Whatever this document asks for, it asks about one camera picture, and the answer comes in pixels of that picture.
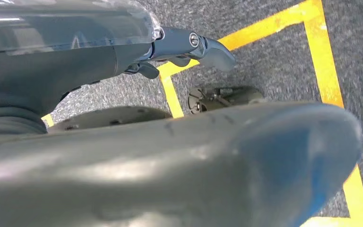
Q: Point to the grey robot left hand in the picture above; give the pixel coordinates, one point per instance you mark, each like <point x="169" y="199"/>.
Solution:
<point x="169" y="172"/>

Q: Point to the metal caster wheel assembly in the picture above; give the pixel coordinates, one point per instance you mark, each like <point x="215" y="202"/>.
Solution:
<point x="219" y="97"/>

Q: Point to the yellow floor tape square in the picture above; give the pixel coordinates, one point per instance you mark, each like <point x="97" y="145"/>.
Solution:
<point x="325" y="78"/>

